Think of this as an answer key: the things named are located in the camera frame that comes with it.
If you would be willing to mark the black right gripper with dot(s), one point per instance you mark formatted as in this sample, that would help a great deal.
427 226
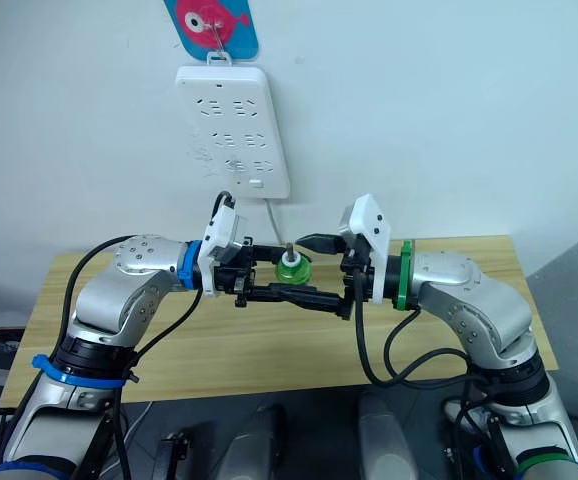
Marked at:
356 280

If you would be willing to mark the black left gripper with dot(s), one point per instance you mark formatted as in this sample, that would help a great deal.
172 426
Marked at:
241 277

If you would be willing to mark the green repellent liquid bottle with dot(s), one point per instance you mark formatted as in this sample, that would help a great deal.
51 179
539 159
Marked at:
293 272

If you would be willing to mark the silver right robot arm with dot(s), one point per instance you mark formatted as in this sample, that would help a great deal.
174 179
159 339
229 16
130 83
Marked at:
469 295

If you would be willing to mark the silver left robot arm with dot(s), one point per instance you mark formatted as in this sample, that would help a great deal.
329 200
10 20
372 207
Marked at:
134 280

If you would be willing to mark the grey rounded shape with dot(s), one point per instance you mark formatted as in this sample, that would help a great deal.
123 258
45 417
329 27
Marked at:
381 440
254 445

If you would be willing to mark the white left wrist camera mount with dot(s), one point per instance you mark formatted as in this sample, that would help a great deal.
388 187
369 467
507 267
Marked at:
219 230

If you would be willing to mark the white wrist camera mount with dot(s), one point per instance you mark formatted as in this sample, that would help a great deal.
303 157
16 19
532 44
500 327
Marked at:
369 220
219 230

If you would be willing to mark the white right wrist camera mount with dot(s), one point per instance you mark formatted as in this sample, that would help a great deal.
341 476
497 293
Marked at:
369 220

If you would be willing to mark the white wall power strip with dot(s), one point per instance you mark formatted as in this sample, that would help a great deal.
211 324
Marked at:
234 130

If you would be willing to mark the black bracket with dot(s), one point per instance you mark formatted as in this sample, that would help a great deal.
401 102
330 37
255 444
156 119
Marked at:
171 457

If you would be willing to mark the blue fish wall hook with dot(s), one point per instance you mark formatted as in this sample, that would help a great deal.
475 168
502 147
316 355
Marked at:
241 30

